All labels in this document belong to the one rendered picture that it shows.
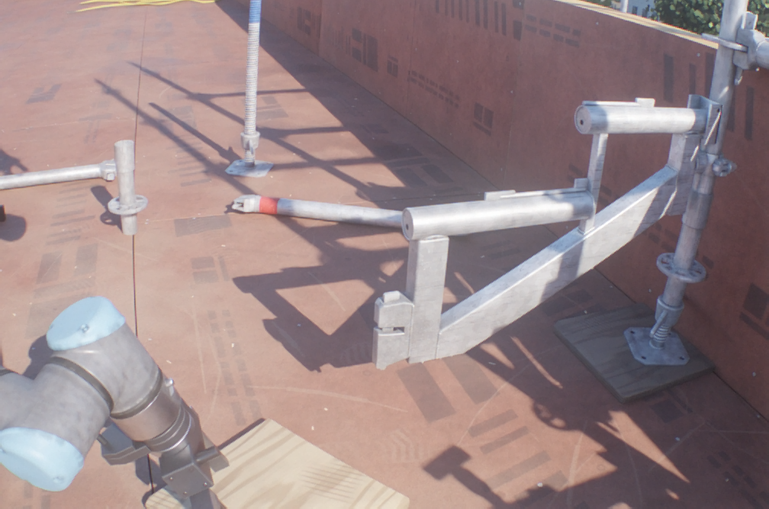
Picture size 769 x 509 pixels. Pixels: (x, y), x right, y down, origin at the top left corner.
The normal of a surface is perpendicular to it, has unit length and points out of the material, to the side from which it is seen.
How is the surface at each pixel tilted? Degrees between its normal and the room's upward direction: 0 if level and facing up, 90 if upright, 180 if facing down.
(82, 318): 22
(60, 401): 32
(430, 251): 90
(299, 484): 0
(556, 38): 90
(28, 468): 104
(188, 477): 90
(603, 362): 0
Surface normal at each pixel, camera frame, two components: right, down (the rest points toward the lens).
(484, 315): 0.34, 0.43
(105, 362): 0.79, -0.32
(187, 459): -0.33, -0.77
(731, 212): -0.94, 0.09
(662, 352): 0.07, -0.90
